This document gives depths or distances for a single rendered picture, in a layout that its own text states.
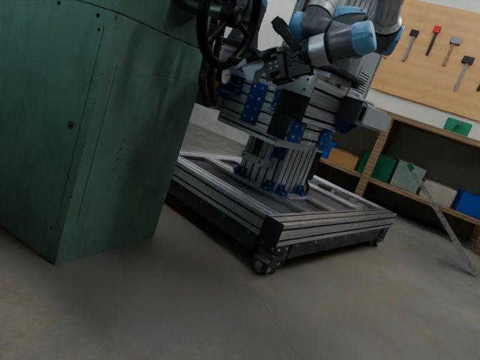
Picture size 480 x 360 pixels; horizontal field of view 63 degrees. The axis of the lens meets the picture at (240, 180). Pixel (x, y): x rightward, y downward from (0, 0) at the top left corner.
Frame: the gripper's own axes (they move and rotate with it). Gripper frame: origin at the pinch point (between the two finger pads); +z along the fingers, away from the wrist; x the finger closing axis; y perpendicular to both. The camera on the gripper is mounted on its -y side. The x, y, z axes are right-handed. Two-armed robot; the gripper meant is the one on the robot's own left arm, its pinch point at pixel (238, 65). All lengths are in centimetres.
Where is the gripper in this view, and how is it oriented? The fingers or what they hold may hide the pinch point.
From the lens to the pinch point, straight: 111.3
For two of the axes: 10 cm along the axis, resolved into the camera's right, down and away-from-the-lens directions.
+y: 1.4, 9.9, -0.1
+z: -8.8, 1.3, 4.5
